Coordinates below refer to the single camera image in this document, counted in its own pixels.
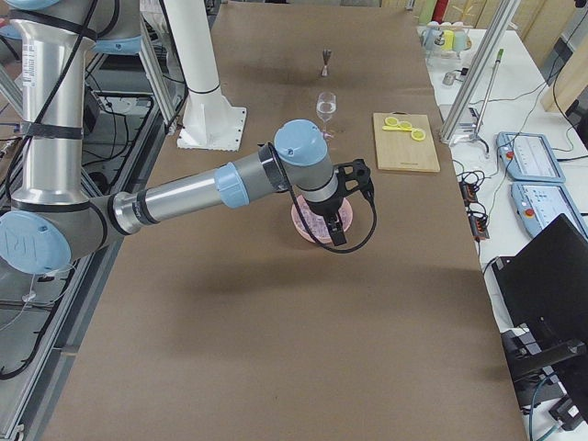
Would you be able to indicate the steel cocktail jigger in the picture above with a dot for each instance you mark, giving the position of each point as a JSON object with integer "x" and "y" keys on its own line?
{"x": 326, "y": 56}

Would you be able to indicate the blue teach pendant upper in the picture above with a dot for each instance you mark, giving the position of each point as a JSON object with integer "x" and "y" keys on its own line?
{"x": 528, "y": 157}

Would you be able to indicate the white pedestal column base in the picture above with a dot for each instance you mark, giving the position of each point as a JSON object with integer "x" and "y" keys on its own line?
{"x": 210, "y": 122}

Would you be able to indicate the yellow plastic stick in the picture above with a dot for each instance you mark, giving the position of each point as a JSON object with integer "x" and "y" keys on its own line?
{"x": 397, "y": 128}

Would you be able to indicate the metal rod with green tip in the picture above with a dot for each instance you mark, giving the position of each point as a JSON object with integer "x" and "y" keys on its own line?
{"x": 475, "y": 135}

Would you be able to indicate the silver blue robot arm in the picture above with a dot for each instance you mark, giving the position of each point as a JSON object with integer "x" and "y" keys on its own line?
{"x": 51, "y": 221}

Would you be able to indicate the bamboo cutting board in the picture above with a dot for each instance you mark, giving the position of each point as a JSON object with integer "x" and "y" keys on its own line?
{"x": 397, "y": 151}

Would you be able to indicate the rack of coloured cups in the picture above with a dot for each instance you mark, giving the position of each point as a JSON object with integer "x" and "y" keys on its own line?
{"x": 445, "y": 40}

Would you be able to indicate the pink bowl of ice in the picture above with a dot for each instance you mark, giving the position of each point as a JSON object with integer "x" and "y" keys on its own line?
{"x": 316, "y": 222}

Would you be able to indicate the black usb hub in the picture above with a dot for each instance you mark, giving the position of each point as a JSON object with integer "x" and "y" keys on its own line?
{"x": 478, "y": 227}
{"x": 468, "y": 192}

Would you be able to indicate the blue teach pendant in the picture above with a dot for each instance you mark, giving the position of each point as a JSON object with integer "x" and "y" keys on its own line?
{"x": 537, "y": 204}
{"x": 528, "y": 157}

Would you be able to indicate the clear wine glass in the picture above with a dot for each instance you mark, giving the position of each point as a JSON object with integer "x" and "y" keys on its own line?
{"x": 325, "y": 110}

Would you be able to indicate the lemon slice near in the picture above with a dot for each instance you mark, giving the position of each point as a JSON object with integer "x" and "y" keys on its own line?
{"x": 418, "y": 135}

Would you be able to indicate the blue teach pendant lower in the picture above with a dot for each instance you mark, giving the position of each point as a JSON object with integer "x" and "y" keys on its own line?
{"x": 537, "y": 204}

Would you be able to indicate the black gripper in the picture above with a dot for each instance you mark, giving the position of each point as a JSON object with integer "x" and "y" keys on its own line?
{"x": 328, "y": 210}

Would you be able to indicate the black monitor stand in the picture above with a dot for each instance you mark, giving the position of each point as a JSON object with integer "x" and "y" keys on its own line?
{"x": 544, "y": 287}

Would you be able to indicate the aluminium frame post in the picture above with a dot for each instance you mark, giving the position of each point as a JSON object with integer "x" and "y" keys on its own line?
{"x": 487, "y": 48}

